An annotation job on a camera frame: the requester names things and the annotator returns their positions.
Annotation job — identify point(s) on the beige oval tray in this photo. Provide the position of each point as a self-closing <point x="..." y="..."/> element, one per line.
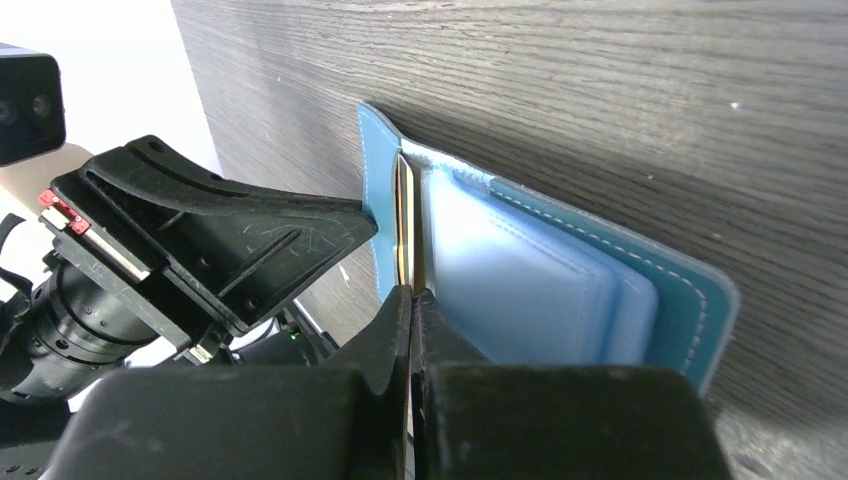
<point x="23" y="181"/>

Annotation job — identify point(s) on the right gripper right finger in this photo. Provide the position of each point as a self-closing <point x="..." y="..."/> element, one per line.
<point x="474" y="419"/>

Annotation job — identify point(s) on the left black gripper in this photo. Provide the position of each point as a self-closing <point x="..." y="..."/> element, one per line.
<point x="239" y="251"/>

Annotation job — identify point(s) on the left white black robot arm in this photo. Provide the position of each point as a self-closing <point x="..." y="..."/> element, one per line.
<point x="86" y="234"/>

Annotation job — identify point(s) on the gold card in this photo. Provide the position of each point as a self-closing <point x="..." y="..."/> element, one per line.
<point x="405" y="220"/>

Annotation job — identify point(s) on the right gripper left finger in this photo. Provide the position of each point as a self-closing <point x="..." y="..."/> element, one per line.
<point x="342" y="419"/>

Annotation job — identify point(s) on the blue card holder wallet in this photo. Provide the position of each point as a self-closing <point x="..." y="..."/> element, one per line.
<point x="528" y="279"/>

